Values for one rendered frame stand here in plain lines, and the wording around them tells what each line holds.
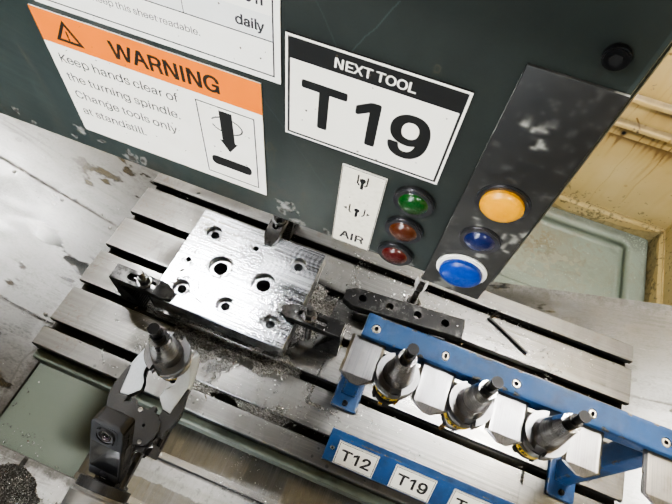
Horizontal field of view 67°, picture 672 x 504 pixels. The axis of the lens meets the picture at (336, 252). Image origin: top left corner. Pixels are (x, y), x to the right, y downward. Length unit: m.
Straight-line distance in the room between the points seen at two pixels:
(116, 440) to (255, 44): 0.53
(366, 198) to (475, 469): 0.83
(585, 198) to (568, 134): 1.55
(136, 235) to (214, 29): 1.00
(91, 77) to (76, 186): 1.27
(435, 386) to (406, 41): 0.59
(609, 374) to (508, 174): 1.02
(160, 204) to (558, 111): 1.13
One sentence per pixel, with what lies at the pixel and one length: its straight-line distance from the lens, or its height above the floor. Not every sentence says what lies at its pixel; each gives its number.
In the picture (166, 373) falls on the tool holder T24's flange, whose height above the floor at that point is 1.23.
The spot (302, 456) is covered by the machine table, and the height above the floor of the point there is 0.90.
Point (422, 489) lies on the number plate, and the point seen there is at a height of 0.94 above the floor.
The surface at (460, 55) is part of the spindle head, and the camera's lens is 0.25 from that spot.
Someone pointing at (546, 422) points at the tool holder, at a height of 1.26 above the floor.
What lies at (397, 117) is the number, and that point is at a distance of 0.28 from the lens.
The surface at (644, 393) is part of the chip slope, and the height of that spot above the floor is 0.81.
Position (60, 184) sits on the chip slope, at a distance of 1.65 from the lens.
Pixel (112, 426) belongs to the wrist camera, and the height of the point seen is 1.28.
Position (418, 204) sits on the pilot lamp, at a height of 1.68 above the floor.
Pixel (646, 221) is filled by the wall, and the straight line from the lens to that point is 1.89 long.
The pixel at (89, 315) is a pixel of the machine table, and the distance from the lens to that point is 1.20.
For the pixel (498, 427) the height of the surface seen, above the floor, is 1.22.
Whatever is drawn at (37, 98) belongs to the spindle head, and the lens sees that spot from 0.47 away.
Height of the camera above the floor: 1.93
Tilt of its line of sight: 59 degrees down
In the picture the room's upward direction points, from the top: 10 degrees clockwise
